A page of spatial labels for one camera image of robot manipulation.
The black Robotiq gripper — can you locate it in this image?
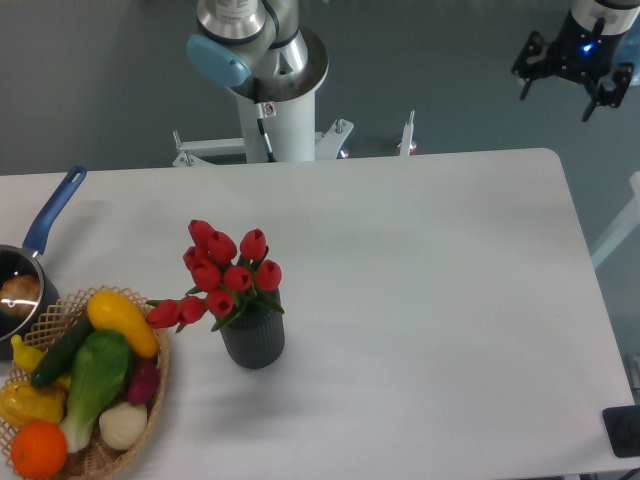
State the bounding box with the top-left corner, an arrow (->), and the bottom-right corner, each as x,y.
511,7 -> 634,122

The red tulip bouquet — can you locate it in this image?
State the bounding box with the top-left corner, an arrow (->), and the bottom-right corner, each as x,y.
146,220 -> 284,332

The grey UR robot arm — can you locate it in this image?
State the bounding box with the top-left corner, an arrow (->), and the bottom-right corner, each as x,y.
187,1 -> 639,121

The dark grey ribbed vase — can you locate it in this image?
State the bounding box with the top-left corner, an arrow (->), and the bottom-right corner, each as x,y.
220,301 -> 285,369

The grey object right edge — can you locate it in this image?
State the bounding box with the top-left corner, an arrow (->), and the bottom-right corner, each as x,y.
626,353 -> 640,391

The black device at table edge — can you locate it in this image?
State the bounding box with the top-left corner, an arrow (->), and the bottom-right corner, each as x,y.
602,405 -> 640,458

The yellow squash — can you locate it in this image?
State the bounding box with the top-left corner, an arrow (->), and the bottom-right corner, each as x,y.
87,290 -> 159,359

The purple red onion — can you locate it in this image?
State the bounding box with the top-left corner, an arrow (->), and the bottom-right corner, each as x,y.
125,359 -> 160,405

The green bok choy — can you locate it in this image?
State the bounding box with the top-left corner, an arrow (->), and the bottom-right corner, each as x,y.
60,330 -> 133,454

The woven wicker basket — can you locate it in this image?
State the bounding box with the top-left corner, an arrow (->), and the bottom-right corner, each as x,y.
1,286 -> 169,479

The white garlic bulb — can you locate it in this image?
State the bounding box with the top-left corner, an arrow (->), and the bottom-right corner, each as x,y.
98,401 -> 147,450

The dark green cucumber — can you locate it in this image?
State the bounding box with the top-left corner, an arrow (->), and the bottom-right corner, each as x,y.
30,316 -> 95,388

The brown bread roll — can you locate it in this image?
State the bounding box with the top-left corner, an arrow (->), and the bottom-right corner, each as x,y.
1,275 -> 40,320

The yellow banana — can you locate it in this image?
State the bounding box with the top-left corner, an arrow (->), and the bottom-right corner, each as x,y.
10,335 -> 71,391

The yellow bell pepper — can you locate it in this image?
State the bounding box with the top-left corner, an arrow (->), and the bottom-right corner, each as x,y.
1,380 -> 66,430

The orange fruit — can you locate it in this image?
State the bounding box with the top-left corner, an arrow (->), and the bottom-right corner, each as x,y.
10,421 -> 67,479

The white frame leg right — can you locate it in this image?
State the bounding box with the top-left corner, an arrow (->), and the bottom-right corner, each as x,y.
590,171 -> 639,269

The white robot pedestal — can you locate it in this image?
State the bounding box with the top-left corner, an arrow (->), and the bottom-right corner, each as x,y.
171,74 -> 417,169

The black cable on pedestal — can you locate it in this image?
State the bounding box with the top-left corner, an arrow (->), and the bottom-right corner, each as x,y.
251,77 -> 278,164

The blue handled saucepan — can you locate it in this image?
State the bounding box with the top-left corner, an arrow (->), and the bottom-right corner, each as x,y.
1,166 -> 87,361

